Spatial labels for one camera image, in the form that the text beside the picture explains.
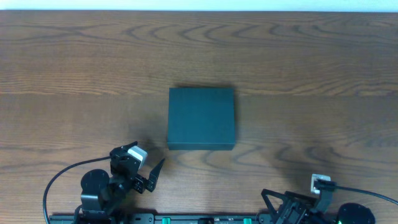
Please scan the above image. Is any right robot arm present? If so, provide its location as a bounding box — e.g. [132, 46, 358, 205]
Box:
[261, 189, 376, 224]

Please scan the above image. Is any dark green lidded box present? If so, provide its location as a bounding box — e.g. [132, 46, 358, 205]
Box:
[167, 88, 236, 151]

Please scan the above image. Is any black mounting rail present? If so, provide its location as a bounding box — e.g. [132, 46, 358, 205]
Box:
[47, 212, 343, 224]

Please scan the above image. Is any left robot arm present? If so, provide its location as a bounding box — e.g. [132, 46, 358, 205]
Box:
[73, 142, 165, 223]

